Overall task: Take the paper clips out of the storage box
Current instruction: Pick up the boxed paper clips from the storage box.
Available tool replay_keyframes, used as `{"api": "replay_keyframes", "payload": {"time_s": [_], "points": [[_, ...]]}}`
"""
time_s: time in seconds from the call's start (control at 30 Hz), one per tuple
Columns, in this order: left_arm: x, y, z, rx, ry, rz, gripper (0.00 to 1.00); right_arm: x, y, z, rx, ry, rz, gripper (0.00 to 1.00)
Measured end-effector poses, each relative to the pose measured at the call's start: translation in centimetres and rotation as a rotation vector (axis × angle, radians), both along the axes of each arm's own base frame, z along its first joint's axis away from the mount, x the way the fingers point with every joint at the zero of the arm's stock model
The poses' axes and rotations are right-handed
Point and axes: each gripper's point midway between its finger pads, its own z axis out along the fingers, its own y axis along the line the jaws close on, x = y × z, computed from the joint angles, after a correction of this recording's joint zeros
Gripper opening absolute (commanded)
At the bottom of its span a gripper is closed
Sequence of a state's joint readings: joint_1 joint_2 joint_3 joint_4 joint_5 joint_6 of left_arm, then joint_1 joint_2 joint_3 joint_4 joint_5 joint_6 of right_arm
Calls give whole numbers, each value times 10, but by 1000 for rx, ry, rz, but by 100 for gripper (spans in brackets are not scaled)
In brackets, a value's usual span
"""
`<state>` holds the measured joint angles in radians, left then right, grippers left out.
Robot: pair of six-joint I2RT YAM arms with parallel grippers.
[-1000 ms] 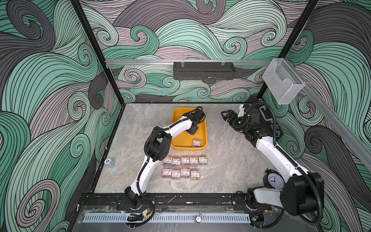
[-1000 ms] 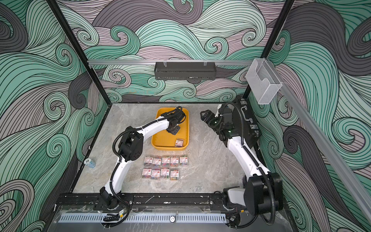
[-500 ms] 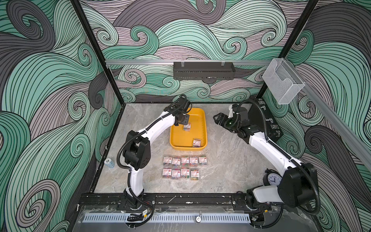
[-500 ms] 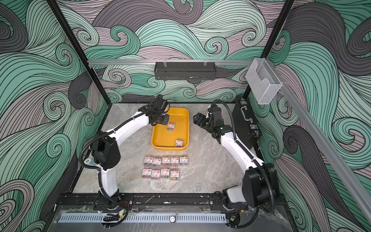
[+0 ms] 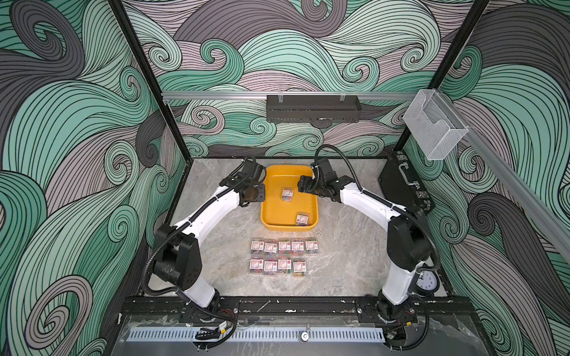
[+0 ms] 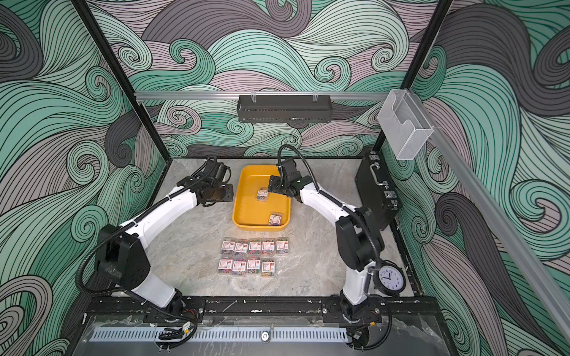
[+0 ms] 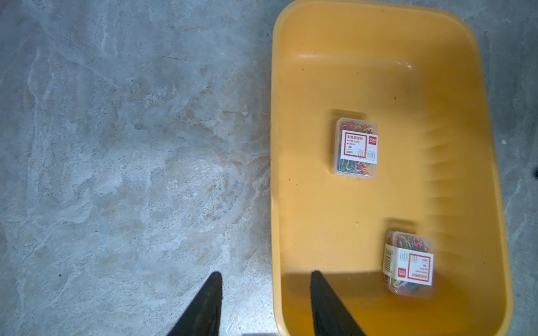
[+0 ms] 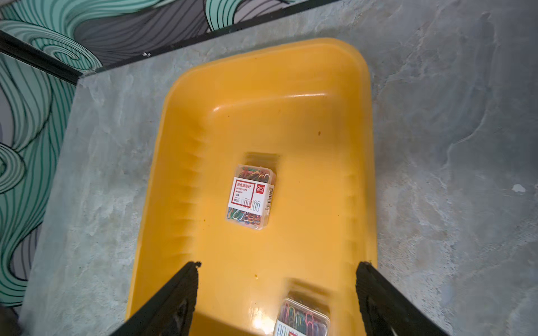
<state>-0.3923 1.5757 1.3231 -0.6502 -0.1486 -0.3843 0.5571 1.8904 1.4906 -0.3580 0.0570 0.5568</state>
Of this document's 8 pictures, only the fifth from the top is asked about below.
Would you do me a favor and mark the paper clip box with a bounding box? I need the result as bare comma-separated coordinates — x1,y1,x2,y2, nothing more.
281,188,294,202
264,240,278,256
278,258,292,275
278,239,292,256
250,239,265,256
295,213,310,226
291,239,305,257

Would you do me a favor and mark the yellow plastic storage tray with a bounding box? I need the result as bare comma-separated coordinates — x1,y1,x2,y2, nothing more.
261,165,319,232

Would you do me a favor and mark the paper clip box barcode side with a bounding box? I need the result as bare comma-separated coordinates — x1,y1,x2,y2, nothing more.
305,239,319,255

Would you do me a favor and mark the paper clip box edge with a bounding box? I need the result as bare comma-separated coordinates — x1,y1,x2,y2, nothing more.
292,258,307,277

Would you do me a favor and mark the paper clip box removed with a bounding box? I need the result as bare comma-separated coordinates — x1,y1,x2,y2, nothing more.
264,258,278,277
249,258,264,274

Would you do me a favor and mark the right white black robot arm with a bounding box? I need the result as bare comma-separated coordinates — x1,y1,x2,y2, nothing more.
298,144,441,322

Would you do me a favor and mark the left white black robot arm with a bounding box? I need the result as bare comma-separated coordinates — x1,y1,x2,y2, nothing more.
141,157,265,314

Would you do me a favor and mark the black briefcase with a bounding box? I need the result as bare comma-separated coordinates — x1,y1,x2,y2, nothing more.
378,151,436,227

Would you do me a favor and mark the black round alarm clock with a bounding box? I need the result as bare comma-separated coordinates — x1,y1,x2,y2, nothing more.
411,271,440,297

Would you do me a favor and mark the black wall-mounted tray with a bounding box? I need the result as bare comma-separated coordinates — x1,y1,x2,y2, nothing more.
266,94,362,128

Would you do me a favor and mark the aluminium rail back wall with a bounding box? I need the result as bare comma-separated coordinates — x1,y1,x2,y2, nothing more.
162,90,417,102

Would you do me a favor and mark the aluminium rail wall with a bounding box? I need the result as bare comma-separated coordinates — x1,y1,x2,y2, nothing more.
436,90,569,260
162,90,417,102

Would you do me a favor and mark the clear acrylic wall holder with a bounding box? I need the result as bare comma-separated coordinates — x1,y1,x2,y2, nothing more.
403,89,468,161

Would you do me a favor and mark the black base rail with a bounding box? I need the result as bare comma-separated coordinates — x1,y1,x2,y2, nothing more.
120,295,476,326

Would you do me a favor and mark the white slotted cable duct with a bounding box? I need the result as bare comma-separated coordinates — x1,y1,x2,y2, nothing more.
126,326,385,344

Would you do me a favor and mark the aluminium rail right wall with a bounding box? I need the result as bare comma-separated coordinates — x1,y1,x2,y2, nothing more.
436,90,569,260

